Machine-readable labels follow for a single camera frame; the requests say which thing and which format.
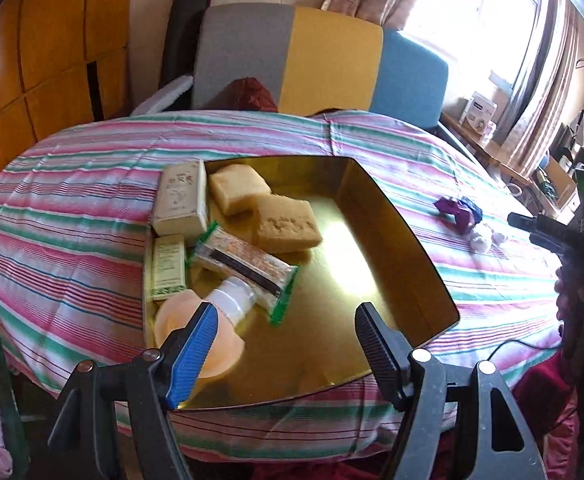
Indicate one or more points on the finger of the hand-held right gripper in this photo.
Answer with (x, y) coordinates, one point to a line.
(539, 232)

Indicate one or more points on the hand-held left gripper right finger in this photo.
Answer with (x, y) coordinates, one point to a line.
(377, 355)

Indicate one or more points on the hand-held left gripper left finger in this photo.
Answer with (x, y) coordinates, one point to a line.
(191, 355)

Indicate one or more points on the clear plastic bag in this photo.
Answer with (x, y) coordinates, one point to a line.
(499, 236)
(480, 242)

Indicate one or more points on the blue tissue pack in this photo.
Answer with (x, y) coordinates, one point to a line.
(472, 207)

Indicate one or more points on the gold metal tin box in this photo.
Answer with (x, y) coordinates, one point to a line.
(352, 285)

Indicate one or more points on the purple foil packet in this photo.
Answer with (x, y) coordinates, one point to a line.
(463, 221)
(444, 206)

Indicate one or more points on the small green cream box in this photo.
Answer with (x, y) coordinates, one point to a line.
(166, 267)

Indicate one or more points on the clear green-edged snack packet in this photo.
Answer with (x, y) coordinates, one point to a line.
(247, 260)

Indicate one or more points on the white cream carton box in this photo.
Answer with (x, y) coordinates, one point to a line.
(179, 197)

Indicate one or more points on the large yellow sponge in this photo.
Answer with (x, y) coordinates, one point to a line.
(287, 225)

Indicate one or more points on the small yellow sponge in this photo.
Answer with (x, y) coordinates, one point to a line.
(237, 187)

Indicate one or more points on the person's right hand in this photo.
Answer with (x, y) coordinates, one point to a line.
(568, 305)

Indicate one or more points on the open cardboard box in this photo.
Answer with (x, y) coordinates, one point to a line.
(557, 182)

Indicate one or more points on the wooden side table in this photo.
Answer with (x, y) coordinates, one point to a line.
(492, 157)

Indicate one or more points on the small pink container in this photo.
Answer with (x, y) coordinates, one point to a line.
(488, 131)

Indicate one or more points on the white printed cardboard box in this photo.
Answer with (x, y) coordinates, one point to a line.
(478, 112)

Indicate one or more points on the striped side curtain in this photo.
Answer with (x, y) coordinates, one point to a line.
(542, 85)

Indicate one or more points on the striped pink green tablecloth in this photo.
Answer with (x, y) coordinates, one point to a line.
(71, 220)

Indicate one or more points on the white chair armrest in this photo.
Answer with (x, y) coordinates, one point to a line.
(164, 95)

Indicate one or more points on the dark red cushion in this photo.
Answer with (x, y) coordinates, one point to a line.
(252, 95)

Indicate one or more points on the grey yellow blue chair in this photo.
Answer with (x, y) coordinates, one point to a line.
(332, 55)

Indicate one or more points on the wooden wardrobe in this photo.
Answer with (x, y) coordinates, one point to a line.
(36, 50)

